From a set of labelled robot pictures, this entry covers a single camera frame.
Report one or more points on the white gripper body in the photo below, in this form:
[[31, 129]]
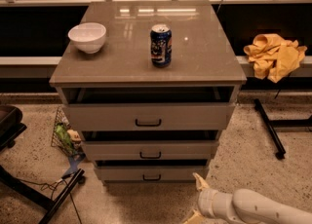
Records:
[[205, 202]]

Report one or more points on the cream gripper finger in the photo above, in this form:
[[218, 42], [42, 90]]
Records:
[[201, 183], [195, 217]]

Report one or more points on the grey drawer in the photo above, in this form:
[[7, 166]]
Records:
[[150, 145], [150, 170], [149, 109]]

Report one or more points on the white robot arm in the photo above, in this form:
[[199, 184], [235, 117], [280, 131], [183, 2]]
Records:
[[244, 206]]

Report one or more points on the grey drawer cabinet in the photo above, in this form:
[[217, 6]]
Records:
[[201, 54]]

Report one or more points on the black stand leg right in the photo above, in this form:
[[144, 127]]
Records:
[[272, 125]]

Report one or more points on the blue tape strip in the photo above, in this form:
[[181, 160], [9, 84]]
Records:
[[74, 162]]

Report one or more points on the yellow crumpled cloth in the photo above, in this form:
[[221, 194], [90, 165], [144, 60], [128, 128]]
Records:
[[274, 57]]

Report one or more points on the green bottle in basket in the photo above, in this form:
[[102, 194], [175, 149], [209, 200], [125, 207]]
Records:
[[63, 135]]

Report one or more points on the blue soda can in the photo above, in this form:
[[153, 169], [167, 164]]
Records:
[[161, 45]]

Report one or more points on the white ceramic bowl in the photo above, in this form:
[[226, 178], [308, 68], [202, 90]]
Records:
[[88, 37]]

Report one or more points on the black office chair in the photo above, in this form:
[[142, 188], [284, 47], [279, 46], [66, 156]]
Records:
[[10, 125]]

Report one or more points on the wire mesh basket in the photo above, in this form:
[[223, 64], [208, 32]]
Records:
[[74, 135]]

